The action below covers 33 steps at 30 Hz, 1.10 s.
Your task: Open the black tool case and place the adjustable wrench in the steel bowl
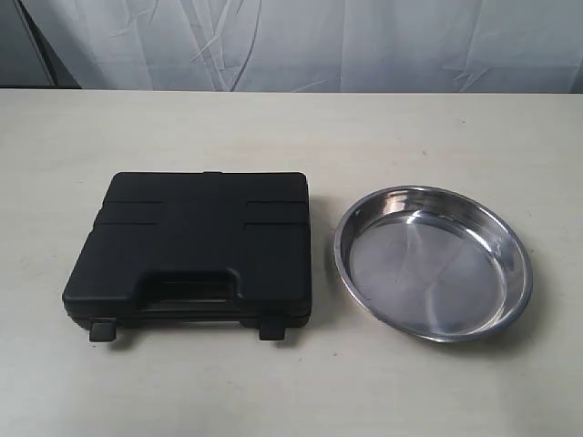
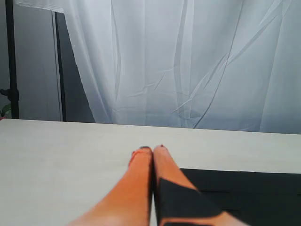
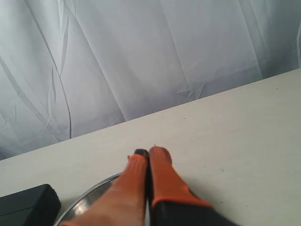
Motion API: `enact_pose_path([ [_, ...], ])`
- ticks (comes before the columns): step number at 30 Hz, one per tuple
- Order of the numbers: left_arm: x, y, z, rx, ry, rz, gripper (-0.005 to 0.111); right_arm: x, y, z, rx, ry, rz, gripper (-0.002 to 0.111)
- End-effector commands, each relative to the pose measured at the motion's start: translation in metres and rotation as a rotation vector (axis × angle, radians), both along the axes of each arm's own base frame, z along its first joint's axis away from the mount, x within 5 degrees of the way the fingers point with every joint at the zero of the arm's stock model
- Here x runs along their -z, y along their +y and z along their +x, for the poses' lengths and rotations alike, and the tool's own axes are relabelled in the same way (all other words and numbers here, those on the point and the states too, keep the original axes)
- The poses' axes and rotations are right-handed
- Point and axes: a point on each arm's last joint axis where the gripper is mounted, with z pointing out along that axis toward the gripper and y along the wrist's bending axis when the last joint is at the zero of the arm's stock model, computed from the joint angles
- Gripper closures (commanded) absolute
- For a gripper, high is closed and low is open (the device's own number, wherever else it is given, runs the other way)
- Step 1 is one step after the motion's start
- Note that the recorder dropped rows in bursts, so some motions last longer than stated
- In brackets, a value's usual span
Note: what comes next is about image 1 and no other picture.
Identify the round stainless steel tray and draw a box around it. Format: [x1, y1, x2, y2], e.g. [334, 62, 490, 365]
[332, 185, 533, 343]

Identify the white backdrop curtain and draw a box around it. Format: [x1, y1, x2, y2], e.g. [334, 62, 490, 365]
[24, 1, 582, 93]

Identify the black plastic tool case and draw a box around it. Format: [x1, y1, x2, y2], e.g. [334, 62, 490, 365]
[62, 172, 312, 342]

